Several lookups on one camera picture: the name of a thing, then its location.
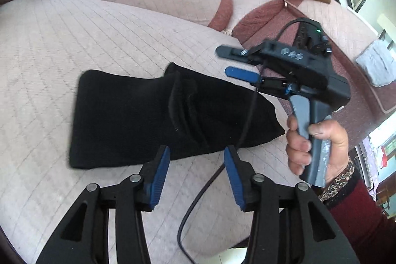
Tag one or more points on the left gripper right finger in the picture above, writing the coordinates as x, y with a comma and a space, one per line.
240, 175

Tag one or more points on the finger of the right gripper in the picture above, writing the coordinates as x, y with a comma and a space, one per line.
243, 75

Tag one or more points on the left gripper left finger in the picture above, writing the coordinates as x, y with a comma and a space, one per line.
154, 174

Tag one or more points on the black pants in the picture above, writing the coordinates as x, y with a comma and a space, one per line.
122, 121

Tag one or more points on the red sleeved right forearm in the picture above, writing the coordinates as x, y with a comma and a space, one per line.
371, 234

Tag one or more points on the person's right hand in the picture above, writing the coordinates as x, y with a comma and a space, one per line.
298, 148

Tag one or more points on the red sofa backrest cushion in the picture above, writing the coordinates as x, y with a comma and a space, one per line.
349, 36

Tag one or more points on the light grey folded cloth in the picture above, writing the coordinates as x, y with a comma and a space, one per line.
377, 63

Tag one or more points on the pink quilted sofa seat cover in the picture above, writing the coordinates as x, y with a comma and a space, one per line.
46, 45

